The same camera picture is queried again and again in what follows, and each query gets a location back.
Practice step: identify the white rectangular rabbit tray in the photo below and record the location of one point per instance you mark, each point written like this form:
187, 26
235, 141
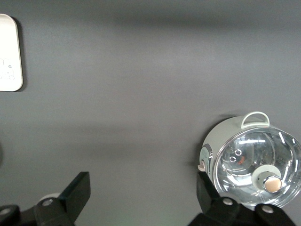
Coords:
9, 47

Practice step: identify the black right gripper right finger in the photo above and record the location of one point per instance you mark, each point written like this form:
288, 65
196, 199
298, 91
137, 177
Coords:
207, 200

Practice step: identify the pale green electric cooking pot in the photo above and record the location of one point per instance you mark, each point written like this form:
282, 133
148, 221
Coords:
223, 131

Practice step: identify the glass pot lid with knob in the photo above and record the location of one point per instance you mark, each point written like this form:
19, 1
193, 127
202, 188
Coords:
258, 150

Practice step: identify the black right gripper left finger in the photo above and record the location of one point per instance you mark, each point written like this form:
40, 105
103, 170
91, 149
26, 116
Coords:
70, 202

